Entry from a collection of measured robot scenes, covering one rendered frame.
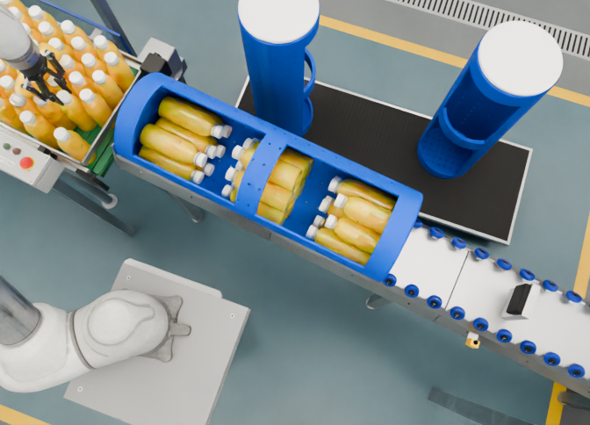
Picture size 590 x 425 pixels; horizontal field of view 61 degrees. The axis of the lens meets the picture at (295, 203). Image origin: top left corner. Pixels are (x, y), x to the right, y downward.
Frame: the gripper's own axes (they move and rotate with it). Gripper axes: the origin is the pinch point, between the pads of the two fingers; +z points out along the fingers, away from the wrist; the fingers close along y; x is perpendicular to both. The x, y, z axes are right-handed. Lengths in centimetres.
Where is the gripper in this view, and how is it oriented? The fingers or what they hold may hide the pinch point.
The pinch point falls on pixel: (59, 92)
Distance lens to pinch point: 174.2
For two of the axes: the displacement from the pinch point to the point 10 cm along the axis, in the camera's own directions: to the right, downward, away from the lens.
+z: 0.0, 2.6, 9.7
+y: 4.4, -8.7, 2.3
